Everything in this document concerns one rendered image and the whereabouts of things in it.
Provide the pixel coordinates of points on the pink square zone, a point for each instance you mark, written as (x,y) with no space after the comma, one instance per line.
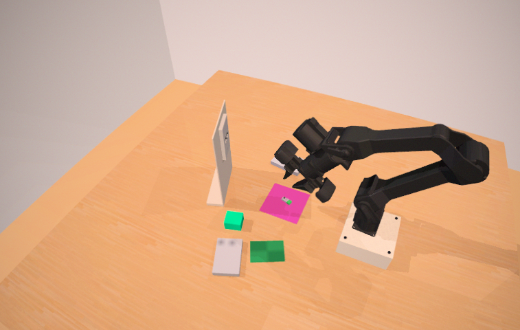
(273,205)

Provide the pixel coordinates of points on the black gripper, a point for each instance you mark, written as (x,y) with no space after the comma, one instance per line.
(286,154)

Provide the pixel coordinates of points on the green flat square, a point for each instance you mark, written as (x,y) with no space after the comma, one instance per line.
(266,251)

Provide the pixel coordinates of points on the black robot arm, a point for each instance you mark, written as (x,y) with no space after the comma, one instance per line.
(464,161)

